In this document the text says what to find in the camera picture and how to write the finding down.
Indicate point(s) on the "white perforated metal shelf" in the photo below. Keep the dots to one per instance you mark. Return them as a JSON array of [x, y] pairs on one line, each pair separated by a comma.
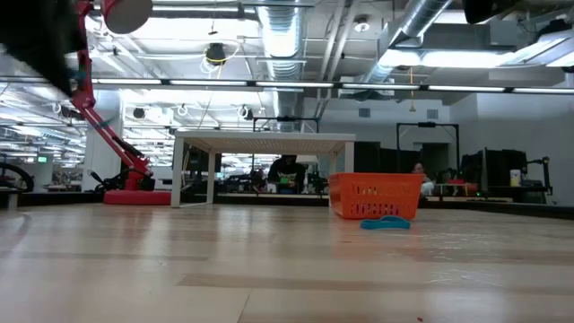
[[264, 137]]

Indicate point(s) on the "red desk lamp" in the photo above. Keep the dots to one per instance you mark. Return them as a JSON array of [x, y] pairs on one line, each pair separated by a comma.
[[134, 197]]

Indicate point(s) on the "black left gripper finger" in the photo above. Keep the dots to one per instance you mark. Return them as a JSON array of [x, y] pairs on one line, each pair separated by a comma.
[[60, 74]]

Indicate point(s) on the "white cup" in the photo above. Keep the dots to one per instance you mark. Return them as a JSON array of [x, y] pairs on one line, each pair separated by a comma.
[[515, 177]]

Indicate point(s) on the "black round wheel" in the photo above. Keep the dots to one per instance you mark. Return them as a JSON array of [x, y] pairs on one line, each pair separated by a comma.
[[29, 179]]

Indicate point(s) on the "orange plastic basket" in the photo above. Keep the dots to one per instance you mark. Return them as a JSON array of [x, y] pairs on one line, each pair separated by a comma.
[[376, 181]]

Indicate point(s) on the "low black stand frame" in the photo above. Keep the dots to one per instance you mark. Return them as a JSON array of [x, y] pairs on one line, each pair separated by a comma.
[[287, 119]]

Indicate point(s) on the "tall black stand frame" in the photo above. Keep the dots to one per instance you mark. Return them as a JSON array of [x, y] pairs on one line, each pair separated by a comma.
[[427, 124]]

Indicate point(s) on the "person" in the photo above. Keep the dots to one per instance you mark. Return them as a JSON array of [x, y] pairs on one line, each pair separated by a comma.
[[287, 172], [419, 169]]

